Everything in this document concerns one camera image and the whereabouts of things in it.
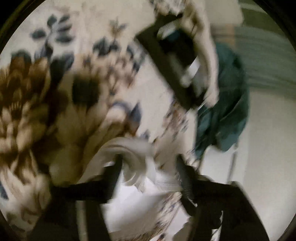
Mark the white t-shirt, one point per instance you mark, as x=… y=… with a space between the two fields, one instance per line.
x=148 y=189

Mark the floral quilt bedspread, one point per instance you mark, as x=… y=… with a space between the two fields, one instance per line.
x=73 y=77

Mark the black striped folded garment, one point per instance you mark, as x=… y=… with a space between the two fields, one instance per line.
x=172 y=55

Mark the dark green plush blanket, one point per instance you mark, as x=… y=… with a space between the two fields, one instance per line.
x=222 y=125

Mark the green curtain right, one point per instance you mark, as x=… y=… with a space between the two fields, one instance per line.
x=269 y=58

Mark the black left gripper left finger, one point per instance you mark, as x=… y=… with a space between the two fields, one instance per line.
x=75 y=207

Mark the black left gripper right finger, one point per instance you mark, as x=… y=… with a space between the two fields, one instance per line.
x=216 y=206

